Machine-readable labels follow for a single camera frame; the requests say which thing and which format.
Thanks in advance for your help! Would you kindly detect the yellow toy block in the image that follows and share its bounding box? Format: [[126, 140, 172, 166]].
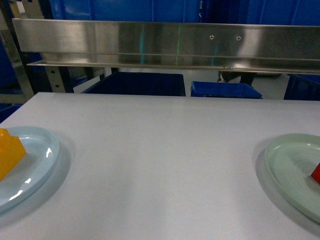
[[0, 128, 27, 180]]

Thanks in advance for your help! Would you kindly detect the red toy block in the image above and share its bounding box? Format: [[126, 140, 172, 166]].
[[310, 163, 320, 184]]

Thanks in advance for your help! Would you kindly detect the dark blue floor bin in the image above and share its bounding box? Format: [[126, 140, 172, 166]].
[[83, 72, 186, 97]]

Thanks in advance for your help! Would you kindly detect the small blue floor bin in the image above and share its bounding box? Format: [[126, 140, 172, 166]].
[[190, 81, 262, 99]]

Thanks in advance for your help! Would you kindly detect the light green plate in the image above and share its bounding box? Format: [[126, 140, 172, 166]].
[[264, 133, 320, 223]]

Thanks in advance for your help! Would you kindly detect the light blue plate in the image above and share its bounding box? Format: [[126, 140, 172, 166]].
[[0, 126, 60, 213]]

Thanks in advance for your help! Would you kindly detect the stainless steel shelf rail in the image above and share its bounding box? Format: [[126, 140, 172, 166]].
[[13, 18, 320, 75]]

